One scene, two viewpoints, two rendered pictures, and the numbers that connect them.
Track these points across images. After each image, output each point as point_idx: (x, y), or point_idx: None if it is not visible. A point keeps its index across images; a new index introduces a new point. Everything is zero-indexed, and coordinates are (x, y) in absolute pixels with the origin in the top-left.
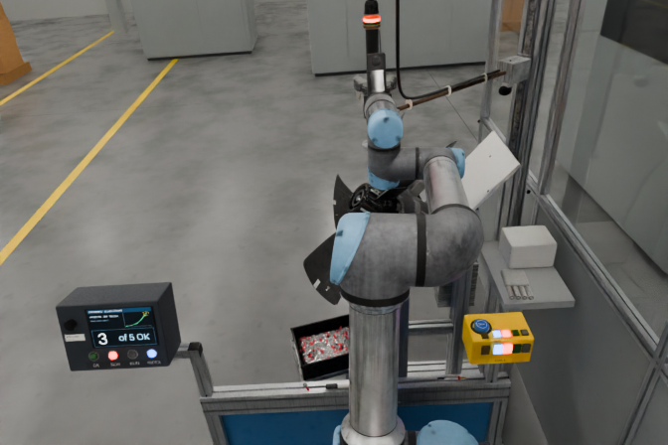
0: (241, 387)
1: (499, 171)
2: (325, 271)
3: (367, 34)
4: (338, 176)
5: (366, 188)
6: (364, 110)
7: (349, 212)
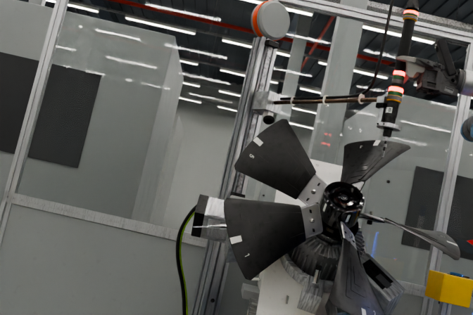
0: None
1: (340, 177)
2: (362, 294)
3: (413, 24)
4: (234, 200)
5: (345, 185)
6: (440, 84)
7: (355, 211)
